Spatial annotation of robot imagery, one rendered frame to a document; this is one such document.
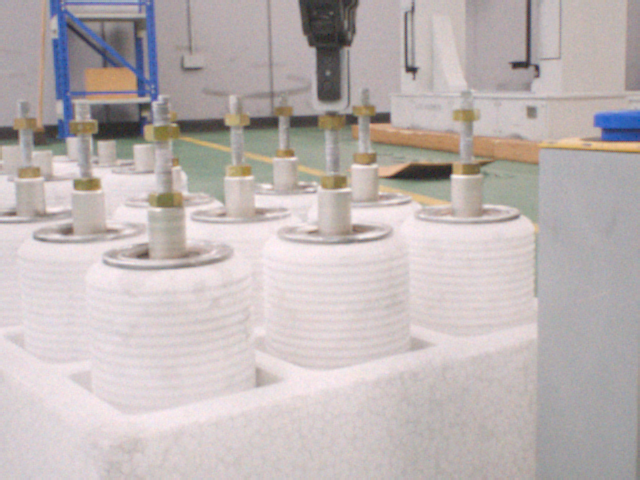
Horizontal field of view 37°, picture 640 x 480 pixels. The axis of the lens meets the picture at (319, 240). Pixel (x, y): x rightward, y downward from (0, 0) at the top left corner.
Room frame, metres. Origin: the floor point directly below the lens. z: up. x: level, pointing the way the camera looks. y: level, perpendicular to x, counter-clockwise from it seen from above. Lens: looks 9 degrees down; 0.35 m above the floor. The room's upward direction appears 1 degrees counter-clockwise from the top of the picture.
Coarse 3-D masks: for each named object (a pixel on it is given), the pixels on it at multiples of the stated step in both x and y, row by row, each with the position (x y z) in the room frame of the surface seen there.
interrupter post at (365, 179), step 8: (352, 168) 0.78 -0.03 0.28; (360, 168) 0.77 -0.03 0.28; (368, 168) 0.77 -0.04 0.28; (376, 168) 0.78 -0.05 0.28; (352, 176) 0.78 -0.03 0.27; (360, 176) 0.77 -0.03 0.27; (368, 176) 0.77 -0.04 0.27; (376, 176) 0.78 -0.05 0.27; (352, 184) 0.78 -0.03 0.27; (360, 184) 0.77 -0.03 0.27; (368, 184) 0.77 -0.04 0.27; (376, 184) 0.78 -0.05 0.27; (352, 192) 0.78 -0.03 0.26; (360, 192) 0.77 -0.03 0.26; (368, 192) 0.77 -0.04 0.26; (376, 192) 0.78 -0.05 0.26; (352, 200) 0.78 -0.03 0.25; (360, 200) 0.77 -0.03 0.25; (368, 200) 0.77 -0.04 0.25; (376, 200) 0.78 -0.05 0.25
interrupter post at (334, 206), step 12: (324, 192) 0.61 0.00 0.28; (336, 192) 0.61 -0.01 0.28; (348, 192) 0.61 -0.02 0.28; (324, 204) 0.61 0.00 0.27; (336, 204) 0.61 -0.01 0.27; (348, 204) 0.61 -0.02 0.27; (324, 216) 0.61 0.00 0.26; (336, 216) 0.61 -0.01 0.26; (348, 216) 0.61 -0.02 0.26; (324, 228) 0.61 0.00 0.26; (336, 228) 0.61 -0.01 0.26; (348, 228) 0.61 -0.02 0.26
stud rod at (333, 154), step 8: (328, 112) 0.62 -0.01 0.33; (336, 112) 0.62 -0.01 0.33; (328, 136) 0.62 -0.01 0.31; (336, 136) 0.62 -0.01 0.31; (328, 144) 0.62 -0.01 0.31; (336, 144) 0.62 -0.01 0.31; (328, 152) 0.62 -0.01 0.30; (336, 152) 0.62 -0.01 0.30; (328, 160) 0.62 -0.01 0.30; (336, 160) 0.62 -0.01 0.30; (328, 168) 0.62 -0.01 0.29; (336, 168) 0.62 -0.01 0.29
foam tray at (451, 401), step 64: (0, 384) 0.58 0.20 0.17; (64, 384) 0.54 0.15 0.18; (256, 384) 0.57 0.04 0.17; (320, 384) 0.53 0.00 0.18; (384, 384) 0.54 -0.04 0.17; (448, 384) 0.57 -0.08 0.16; (512, 384) 0.61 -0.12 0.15; (0, 448) 0.59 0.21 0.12; (64, 448) 0.49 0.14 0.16; (128, 448) 0.45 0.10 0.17; (192, 448) 0.47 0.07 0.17; (256, 448) 0.49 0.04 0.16; (320, 448) 0.52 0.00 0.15; (384, 448) 0.54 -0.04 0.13; (448, 448) 0.57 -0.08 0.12; (512, 448) 0.61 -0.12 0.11
